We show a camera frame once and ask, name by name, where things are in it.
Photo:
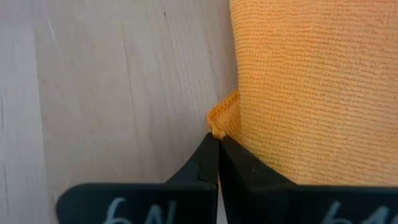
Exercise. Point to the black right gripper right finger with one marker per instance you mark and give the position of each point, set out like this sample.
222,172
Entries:
264,202

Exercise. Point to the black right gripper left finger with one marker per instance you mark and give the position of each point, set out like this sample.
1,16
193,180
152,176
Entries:
174,202

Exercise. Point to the orange microfiber towel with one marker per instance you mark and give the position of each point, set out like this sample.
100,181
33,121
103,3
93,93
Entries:
311,93

